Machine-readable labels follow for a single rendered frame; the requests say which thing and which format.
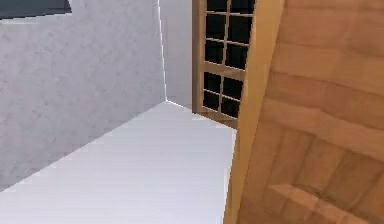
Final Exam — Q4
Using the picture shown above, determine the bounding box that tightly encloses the wooden door with glass panes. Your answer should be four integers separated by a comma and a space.
191, 0, 257, 130

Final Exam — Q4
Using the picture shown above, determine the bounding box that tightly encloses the wooden panelled room door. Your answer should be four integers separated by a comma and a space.
222, 0, 384, 224

